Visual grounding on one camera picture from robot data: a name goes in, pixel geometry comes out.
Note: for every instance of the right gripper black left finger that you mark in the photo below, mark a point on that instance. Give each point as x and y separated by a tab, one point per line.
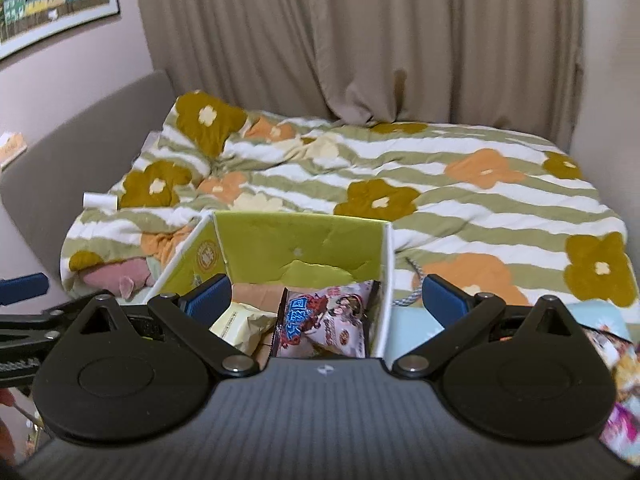
189	318

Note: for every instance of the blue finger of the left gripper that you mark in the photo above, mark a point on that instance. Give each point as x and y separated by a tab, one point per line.
23	288

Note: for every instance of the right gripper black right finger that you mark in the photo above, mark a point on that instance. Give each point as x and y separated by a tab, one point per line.
424	340

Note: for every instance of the white purple snack bag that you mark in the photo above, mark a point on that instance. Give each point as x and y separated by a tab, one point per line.
333	321

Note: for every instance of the pale yellow snack bag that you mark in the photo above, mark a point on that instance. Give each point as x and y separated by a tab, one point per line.
243	325

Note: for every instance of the pink plush toy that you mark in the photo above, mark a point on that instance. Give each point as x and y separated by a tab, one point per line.
121	279

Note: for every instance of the grey bed headboard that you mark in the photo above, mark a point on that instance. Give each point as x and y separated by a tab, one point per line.
41	193

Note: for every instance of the green white cardboard box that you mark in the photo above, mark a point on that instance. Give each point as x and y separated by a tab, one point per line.
294	250

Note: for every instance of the floral striped quilt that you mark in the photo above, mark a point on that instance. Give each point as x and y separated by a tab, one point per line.
485	208

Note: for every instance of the white cylindrical roll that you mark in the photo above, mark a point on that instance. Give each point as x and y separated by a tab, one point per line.
104	201

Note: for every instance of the pink snack packages pile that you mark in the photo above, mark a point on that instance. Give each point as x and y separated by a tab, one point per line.
621	431

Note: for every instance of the beige curtain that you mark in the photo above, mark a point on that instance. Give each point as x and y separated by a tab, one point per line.
513	64

